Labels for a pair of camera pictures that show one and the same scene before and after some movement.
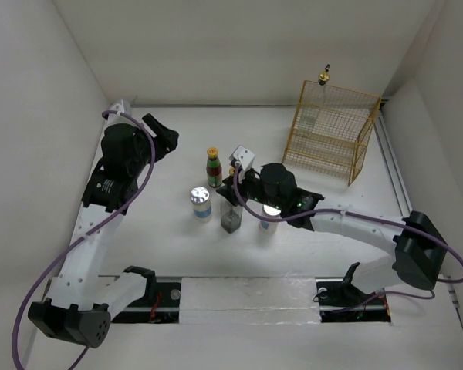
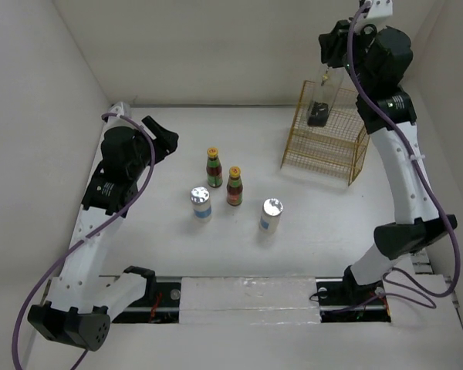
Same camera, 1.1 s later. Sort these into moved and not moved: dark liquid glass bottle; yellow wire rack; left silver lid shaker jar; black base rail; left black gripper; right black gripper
Moved: right black gripper; dark liquid glass bottle
Not moved: black base rail; left black gripper; left silver lid shaker jar; yellow wire rack
